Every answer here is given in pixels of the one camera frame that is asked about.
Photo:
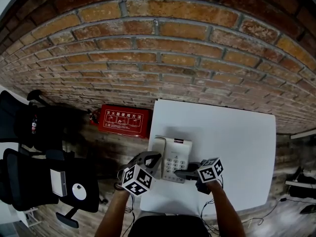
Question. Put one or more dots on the red fire extinguisher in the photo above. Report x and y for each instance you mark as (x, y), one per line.
(94, 118)

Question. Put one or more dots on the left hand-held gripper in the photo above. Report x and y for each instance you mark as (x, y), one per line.
(135, 181)

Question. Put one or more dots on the white round plate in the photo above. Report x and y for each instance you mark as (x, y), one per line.
(79, 192)

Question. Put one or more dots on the person's right forearm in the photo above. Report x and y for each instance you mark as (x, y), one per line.
(224, 211)

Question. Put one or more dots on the black bag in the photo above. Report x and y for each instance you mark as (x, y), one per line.
(303, 191)

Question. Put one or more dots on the black power adapter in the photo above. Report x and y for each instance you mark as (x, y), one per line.
(282, 199)

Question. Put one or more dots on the small labelled bottle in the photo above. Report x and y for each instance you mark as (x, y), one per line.
(34, 127)

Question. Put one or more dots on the white side table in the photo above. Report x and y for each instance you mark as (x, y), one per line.
(303, 134)

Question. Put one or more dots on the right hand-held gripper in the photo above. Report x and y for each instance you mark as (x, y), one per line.
(209, 171)

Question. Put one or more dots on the white flat box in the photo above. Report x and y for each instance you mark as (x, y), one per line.
(58, 183)

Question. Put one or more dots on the black flat object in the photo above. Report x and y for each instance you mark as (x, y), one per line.
(308, 209)

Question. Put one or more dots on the person's left forearm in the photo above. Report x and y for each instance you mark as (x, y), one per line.
(116, 216)

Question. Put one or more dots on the white square table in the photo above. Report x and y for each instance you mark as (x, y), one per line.
(234, 144)

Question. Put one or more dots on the white desk telephone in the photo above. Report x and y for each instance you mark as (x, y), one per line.
(176, 152)

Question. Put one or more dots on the red fire extinguisher box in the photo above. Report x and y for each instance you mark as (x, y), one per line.
(123, 122)

